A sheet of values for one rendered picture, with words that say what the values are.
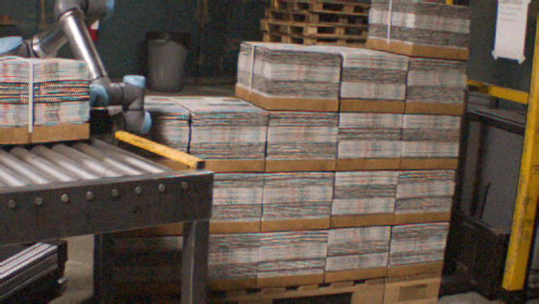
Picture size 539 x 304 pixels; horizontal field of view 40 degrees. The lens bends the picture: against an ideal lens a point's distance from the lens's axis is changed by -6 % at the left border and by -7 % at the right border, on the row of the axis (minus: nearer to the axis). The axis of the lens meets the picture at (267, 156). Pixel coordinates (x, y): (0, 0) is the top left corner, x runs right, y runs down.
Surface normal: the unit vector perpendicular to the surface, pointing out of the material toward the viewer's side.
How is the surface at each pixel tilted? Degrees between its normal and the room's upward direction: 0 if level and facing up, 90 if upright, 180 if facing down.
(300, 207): 90
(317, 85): 90
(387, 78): 90
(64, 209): 90
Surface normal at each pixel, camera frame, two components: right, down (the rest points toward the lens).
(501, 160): -0.93, 0.00
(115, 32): 0.63, 0.20
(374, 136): 0.37, 0.20
